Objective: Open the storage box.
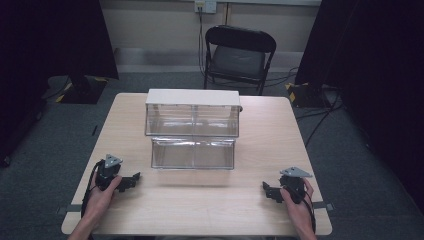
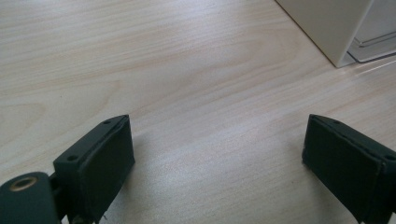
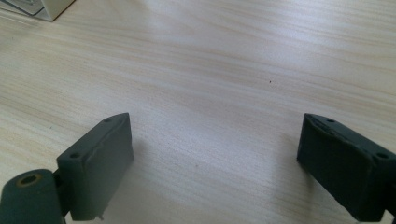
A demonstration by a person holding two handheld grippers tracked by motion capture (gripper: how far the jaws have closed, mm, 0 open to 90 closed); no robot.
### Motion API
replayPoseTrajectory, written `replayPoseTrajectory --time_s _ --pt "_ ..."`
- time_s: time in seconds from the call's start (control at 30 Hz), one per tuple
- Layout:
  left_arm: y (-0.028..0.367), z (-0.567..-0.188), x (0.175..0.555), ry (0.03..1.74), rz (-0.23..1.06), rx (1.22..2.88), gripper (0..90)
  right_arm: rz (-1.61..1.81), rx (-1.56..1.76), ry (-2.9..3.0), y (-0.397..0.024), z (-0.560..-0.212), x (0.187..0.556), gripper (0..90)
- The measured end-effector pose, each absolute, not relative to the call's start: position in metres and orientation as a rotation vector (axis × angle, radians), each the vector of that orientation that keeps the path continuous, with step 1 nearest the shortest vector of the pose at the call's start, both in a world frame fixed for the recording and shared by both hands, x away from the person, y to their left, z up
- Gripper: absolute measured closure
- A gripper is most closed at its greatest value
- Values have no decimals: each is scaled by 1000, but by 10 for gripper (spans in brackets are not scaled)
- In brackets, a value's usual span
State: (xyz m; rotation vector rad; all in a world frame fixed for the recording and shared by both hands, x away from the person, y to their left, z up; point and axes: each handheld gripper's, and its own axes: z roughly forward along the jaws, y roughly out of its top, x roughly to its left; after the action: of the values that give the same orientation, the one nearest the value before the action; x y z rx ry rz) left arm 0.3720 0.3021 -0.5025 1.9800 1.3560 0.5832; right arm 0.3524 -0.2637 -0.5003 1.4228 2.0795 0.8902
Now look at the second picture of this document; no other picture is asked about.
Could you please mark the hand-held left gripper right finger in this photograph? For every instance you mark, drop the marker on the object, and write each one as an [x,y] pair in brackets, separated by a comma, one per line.
[345,165]

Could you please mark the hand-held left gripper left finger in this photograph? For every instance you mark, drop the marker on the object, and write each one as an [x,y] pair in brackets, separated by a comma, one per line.
[93,165]

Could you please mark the clear plastic tray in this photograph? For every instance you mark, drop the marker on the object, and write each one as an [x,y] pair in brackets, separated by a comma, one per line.
[372,46]

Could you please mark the white box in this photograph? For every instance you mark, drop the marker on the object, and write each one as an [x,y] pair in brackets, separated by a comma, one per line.
[330,25]

